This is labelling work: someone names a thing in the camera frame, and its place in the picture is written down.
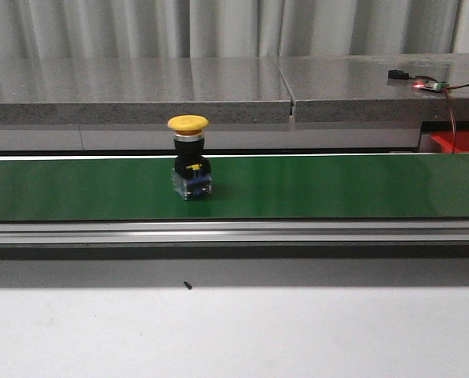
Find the yellow push button top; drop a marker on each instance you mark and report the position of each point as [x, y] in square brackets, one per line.
[191, 175]

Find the green conveyor belt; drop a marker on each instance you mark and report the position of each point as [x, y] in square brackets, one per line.
[119, 189]

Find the black connector plug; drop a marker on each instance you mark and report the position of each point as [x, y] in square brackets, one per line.
[395, 74]

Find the small green circuit board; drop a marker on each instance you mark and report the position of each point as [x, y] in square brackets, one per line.
[431, 85]

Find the red plastic bin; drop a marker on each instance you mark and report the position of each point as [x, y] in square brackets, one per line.
[444, 140]

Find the grey stone countertop left slab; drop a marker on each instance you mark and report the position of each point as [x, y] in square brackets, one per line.
[141, 91]

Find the grey pleated curtain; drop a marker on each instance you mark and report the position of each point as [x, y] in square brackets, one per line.
[129, 29]

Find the aluminium conveyor frame rail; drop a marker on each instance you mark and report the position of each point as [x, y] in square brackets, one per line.
[236, 232]

